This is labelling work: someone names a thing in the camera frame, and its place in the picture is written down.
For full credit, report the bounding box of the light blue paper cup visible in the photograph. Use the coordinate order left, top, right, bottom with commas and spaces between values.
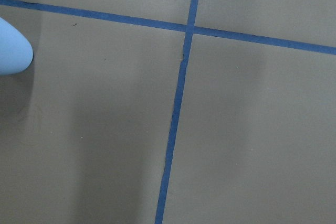
1, 18, 33, 76

